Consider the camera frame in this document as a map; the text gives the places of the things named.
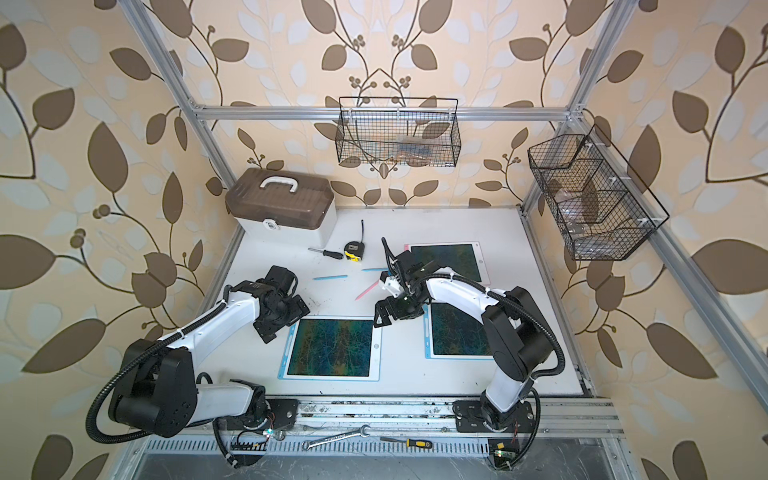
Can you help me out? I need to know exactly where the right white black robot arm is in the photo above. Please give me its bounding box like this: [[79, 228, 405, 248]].
[[373, 270, 566, 431]]

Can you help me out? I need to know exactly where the right blue writing tablet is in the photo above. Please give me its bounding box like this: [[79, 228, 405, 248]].
[[424, 303, 492, 360]]

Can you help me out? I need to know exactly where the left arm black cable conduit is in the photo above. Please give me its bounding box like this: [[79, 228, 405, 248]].
[[85, 299, 229, 445]]

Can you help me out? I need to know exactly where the yellow black tape measure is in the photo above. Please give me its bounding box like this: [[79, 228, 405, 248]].
[[344, 220, 365, 262]]

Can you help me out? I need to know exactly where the pink writing tablet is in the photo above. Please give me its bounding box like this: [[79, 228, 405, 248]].
[[404, 241, 490, 285]]

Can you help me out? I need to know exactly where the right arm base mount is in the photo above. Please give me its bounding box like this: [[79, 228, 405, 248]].
[[452, 391, 542, 471]]

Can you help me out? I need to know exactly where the right black wire basket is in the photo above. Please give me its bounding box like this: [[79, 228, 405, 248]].
[[527, 125, 670, 261]]

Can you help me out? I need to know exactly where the black wire basket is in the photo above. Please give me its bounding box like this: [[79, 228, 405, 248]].
[[333, 95, 462, 168], [527, 125, 670, 261]]

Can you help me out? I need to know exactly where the blue writing tablet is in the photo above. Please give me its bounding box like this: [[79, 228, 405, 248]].
[[278, 316, 382, 382], [424, 303, 492, 360]]

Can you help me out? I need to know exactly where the yellow black handle screwdriver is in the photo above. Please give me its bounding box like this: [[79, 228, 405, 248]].
[[380, 437, 434, 450]]

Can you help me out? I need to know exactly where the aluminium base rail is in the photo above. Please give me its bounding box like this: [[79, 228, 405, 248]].
[[141, 396, 625, 457]]

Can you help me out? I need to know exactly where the back black wire basket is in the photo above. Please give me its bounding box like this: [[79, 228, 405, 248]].
[[333, 95, 462, 168]]

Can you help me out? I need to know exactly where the brown lid white toolbox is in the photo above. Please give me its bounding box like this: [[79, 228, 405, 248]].
[[225, 168, 337, 248]]

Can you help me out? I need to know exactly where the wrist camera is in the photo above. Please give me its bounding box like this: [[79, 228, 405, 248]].
[[261, 265, 298, 297], [381, 237, 425, 287]]

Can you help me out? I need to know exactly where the silver wrench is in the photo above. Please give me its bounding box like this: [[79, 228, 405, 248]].
[[302, 424, 370, 451]]

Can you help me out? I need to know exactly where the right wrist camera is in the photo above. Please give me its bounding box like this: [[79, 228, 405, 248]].
[[381, 237, 425, 287]]

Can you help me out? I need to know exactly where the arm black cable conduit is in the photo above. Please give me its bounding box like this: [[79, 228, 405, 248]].
[[419, 272, 566, 379], [85, 299, 229, 445]]

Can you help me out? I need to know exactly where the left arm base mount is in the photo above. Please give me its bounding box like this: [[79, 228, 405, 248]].
[[212, 398, 299, 469]]

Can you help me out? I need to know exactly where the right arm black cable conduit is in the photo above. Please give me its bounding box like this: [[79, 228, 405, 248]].
[[419, 272, 566, 379]]

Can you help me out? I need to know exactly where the left blue writing tablet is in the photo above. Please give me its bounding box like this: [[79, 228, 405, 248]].
[[278, 316, 382, 382]]

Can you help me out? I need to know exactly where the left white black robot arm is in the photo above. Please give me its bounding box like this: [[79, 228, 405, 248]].
[[108, 281, 310, 438]]

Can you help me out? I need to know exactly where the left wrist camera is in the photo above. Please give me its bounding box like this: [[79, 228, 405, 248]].
[[261, 265, 298, 297]]

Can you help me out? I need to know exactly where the pink stylus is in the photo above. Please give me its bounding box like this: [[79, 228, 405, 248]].
[[355, 280, 380, 301]]

